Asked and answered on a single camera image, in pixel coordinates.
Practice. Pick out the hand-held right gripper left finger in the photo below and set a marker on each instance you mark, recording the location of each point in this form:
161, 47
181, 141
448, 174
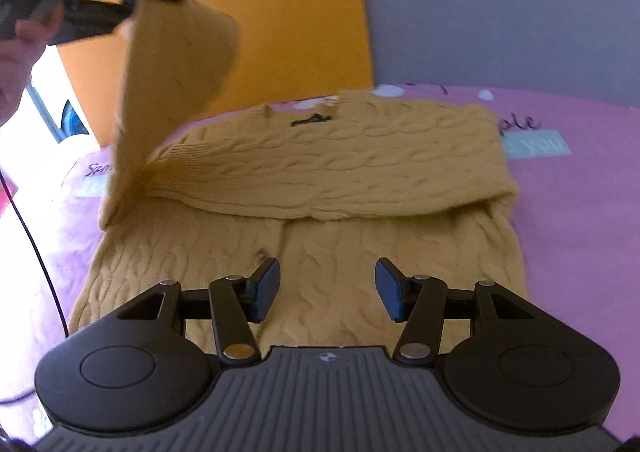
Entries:
265, 289

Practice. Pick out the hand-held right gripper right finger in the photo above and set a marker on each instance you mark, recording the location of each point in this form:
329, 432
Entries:
389, 289

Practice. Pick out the person's left hand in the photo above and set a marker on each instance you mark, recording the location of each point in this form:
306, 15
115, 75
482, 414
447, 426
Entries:
12, 69

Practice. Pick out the orange wooden headboard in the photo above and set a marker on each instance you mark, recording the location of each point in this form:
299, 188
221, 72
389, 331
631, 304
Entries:
280, 16

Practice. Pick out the pink printed bed sheet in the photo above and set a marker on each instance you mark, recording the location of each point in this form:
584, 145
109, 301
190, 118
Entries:
575, 212

